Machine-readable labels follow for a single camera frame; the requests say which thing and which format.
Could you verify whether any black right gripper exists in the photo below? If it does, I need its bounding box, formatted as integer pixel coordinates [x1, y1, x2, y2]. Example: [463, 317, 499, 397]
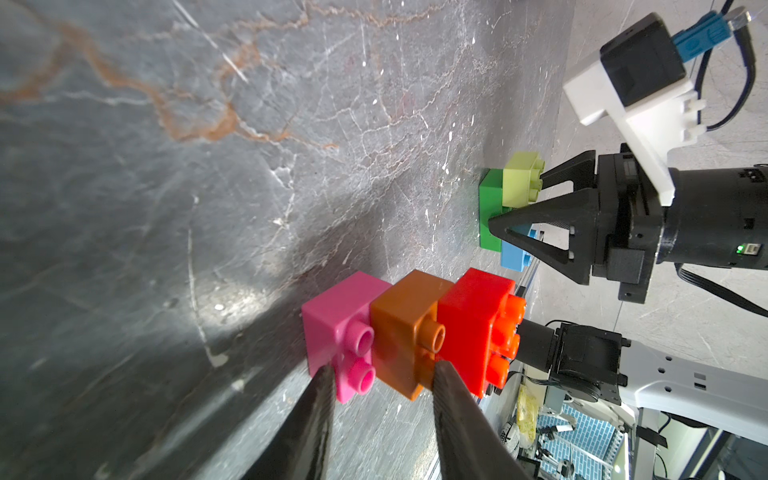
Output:
[488, 143, 664, 303]

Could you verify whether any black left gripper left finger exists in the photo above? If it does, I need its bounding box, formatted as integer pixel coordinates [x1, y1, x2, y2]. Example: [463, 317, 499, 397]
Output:
[242, 364, 336, 479]

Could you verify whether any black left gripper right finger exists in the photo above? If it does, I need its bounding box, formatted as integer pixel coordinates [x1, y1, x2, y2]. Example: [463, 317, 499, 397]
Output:
[432, 361, 530, 479]

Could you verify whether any lime green lego brick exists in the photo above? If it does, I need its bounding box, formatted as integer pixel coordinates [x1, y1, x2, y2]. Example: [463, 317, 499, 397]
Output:
[502, 152, 545, 209]

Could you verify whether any long green lego brick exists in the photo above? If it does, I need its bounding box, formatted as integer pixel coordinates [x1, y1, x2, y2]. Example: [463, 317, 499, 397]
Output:
[478, 169, 508, 253]

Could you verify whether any blue lego brick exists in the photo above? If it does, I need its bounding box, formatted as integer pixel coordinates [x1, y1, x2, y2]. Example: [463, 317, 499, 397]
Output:
[500, 224, 538, 272]

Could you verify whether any pink lego brick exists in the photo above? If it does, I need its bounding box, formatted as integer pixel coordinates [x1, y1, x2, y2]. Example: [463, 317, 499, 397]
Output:
[301, 272, 391, 404]

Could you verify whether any red lego brick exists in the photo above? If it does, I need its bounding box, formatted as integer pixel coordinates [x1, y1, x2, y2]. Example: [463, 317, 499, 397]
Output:
[437, 268, 527, 397]

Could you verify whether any orange lego brick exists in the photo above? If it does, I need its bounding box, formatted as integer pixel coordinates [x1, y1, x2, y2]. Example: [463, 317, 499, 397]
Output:
[371, 270, 453, 401]

